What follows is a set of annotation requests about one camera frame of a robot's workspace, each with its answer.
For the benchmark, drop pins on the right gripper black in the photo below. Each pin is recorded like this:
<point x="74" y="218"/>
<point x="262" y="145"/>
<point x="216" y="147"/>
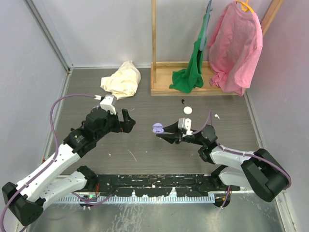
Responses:
<point x="170" y="138"/>

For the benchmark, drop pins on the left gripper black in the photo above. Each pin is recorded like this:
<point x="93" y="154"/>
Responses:
<point x="128" y="121"/>

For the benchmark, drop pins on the purple earbud charging case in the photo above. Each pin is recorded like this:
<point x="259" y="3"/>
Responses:
<point x="158" y="128"/>

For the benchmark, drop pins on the cream cloth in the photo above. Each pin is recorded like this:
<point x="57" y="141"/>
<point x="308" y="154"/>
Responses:
<point x="124" y="82"/>

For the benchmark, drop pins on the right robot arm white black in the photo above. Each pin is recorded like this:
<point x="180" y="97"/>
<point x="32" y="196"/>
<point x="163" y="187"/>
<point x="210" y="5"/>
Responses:
<point x="257" y="171"/>

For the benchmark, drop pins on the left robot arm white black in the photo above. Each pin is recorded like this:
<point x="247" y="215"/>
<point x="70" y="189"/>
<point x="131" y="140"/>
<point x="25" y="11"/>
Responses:
<point x="28" y="198"/>

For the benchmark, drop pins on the white earbud charging case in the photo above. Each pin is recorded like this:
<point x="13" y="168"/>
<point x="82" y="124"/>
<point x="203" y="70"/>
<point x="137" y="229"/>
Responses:
<point x="187" y="110"/>

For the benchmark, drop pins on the green shirt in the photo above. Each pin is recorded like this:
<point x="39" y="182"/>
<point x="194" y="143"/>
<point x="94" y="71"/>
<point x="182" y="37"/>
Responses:
<point x="185" y="80"/>

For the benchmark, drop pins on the wooden clothes rack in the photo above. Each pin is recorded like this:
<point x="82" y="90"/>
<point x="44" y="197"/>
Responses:
<point x="161" y="72"/>

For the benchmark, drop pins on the pink shirt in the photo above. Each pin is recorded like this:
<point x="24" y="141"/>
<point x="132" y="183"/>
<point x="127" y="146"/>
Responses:
<point x="234" y="49"/>

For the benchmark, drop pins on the blue hanger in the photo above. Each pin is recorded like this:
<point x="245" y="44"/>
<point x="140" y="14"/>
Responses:
<point x="205" y="26"/>

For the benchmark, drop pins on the orange hanger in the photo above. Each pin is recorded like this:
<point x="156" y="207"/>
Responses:
<point x="245" y="6"/>

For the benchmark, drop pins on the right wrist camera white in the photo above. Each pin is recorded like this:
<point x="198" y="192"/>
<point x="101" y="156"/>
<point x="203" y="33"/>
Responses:
<point x="184" y="125"/>

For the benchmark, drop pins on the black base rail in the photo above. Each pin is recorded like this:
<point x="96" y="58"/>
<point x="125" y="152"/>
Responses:
<point x="155" y="185"/>

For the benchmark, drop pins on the white cable duct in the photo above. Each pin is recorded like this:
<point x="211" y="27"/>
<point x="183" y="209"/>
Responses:
<point x="71" y="199"/>

